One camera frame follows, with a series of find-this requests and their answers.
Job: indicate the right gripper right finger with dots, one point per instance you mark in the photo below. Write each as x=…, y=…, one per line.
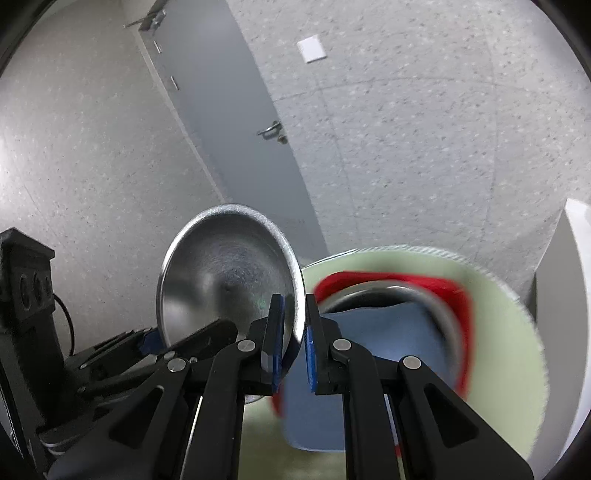
x=434, y=434

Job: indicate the red plastic basin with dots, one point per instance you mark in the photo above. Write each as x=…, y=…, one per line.
x=452, y=293

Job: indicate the black camera box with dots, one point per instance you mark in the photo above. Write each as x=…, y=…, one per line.
x=36, y=390

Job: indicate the white wall switch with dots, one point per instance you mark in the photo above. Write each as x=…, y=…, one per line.
x=311, y=49

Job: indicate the green round tablecloth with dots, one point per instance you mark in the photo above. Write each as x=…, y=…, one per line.
x=508, y=385

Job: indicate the blue plastic plate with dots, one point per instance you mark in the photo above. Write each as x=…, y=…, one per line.
x=347, y=367

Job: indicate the metal door handle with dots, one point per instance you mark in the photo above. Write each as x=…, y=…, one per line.
x=274, y=131

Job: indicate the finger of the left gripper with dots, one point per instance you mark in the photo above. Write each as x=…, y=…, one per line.
x=122, y=350
x=201, y=345

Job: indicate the large steel bowl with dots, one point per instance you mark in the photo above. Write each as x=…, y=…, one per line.
x=415, y=299

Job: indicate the white counter with sink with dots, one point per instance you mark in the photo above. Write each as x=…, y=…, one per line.
x=562, y=285

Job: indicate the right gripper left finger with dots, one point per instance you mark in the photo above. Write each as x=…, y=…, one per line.
x=185, y=420

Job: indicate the grey door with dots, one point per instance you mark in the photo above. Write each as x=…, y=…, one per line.
x=221, y=100

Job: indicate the steel plate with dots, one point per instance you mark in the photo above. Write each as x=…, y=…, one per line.
x=226, y=264

